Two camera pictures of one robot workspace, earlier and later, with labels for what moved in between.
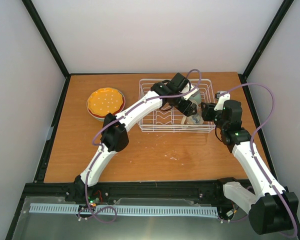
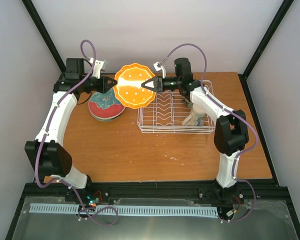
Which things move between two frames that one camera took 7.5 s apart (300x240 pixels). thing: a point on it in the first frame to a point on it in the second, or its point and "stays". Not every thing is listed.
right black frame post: [243, 76] stays
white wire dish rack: [171, 120] stays
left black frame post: [43, 29] stays
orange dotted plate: [104, 101] to [129, 90]
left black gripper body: [182, 108] to [99, 88]
